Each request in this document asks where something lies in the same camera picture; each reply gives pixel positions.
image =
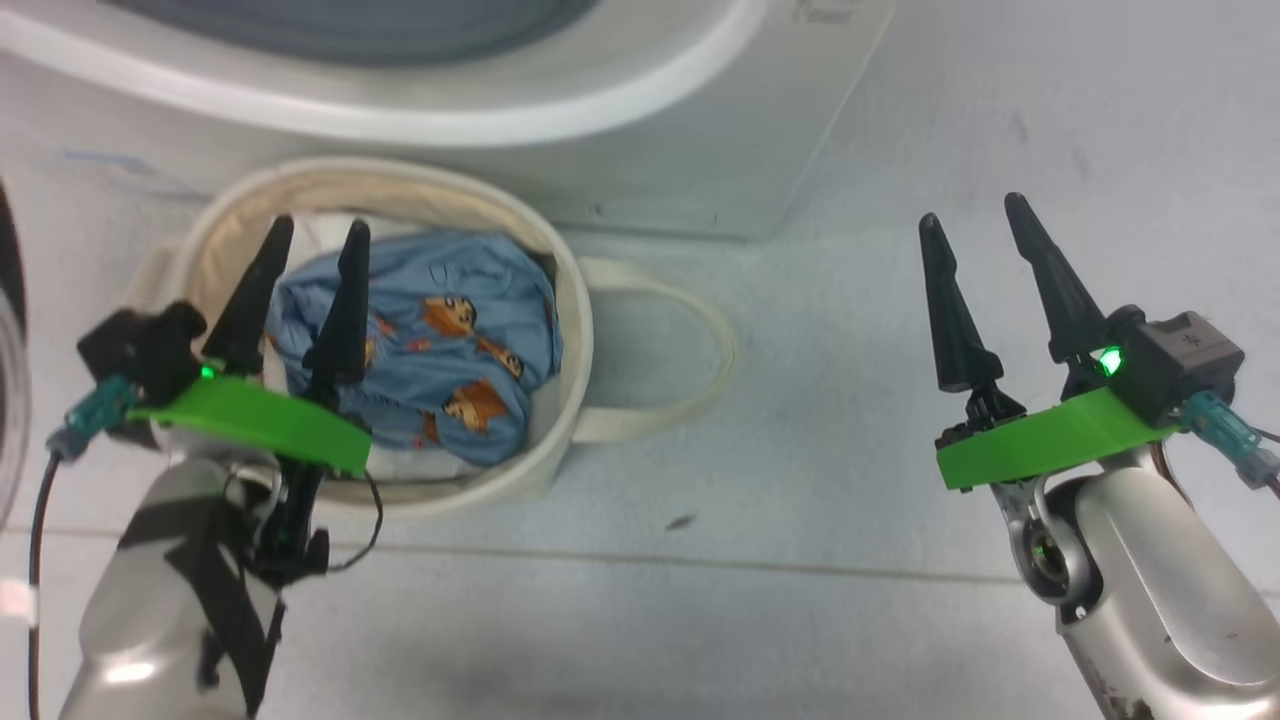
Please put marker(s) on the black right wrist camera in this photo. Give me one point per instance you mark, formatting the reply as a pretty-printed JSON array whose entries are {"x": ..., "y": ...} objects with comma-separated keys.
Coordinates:
[{"x": 1180, "y": 365}]

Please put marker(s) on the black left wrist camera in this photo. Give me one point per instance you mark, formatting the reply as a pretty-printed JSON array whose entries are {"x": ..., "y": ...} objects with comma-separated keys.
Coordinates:
[{"x": 140, "y": 350}]

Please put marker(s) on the blue cartoon print garment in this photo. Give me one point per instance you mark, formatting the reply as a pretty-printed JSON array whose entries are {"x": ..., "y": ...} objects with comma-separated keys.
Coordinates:
[{"x": 460, "y": 290}]

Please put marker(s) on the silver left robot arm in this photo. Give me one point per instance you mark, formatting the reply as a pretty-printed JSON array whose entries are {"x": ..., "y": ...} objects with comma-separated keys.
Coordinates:
[{"x": 140, "y": 620}]

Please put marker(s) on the cream canvas laundry basket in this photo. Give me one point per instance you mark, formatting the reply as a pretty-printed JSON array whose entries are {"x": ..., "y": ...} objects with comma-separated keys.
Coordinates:
[{"x": 570, "y": 400}]

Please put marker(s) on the washing machine door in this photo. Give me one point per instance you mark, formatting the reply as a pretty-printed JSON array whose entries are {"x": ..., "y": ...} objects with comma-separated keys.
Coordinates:
[{"x": 10, "y": 350}]

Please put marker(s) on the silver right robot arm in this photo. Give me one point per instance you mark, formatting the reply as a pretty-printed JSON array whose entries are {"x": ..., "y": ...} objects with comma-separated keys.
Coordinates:
[{"x": 1150, "y": 580}]

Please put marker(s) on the white front-load washing machine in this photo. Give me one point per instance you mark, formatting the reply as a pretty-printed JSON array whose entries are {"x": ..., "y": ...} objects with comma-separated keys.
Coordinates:
[{"x": 640, "y": 150}]

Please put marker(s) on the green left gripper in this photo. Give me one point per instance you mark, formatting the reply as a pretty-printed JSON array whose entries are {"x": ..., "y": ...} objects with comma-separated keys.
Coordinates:
[{"x": 260, "y": 420}]

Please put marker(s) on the white cloth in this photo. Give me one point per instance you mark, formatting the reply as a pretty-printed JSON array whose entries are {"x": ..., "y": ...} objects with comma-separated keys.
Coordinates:
[{"x": 325, "y": 232}]

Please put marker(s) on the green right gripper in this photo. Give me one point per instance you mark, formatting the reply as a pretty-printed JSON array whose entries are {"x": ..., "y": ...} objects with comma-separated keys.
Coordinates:
[{"x": 1050, "y": 435}]

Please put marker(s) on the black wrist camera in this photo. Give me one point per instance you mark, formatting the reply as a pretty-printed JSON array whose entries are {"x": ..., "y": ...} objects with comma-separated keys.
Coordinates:
[
  {"x": 1180, "y": 365},
  {"x": 140, "y": 350}
]

